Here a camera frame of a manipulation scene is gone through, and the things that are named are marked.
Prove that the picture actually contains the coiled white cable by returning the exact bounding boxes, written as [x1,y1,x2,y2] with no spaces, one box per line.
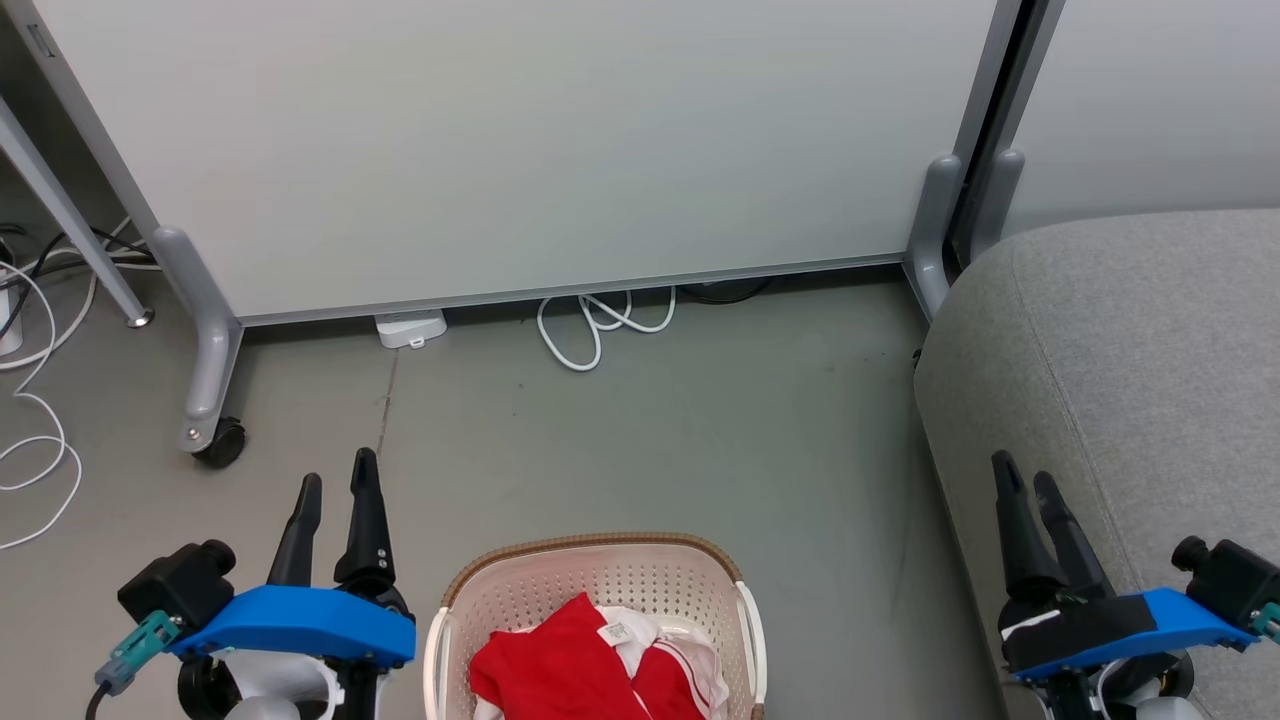
[536,287,678,373]

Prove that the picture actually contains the white cylindrical adapter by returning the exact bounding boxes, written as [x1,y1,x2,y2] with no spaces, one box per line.
[0,265,26,358]

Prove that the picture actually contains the red shorts with white stripes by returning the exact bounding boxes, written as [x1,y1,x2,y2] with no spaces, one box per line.
[468,592,731,720]

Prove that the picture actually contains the grey fabric sofa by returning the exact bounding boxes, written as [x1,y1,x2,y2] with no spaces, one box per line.
[912,208,1280,720]

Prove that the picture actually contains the black cable under partition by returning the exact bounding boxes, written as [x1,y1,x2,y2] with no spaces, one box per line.
[680,278,777,306]

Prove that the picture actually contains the large white partition panel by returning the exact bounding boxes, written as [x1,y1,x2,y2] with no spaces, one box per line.
[0,0,1026,328]

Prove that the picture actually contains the cream perforated laundry basket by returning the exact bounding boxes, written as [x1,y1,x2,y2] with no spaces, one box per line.
[423,532,769,720]

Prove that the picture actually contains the long looped white cable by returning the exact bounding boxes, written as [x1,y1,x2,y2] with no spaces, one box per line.
[0,215,136,553]

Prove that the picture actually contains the white power adapter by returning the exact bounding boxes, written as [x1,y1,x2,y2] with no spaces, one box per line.
[374,310,448,350]

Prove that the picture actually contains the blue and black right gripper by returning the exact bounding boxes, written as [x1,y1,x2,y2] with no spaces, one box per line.
[990,450,1259,686]

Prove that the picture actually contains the black floor cables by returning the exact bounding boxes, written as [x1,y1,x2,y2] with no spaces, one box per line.
[0,225,161,341]

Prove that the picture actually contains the grey partition leg with caster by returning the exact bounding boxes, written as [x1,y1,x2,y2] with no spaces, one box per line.
[150,225,248,469]

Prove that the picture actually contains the grey slanted metal stand leg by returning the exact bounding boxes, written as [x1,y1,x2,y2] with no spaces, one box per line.
[0,95,156,330]

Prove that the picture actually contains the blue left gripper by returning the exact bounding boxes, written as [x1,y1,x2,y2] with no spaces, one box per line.
[168,447,419,669]

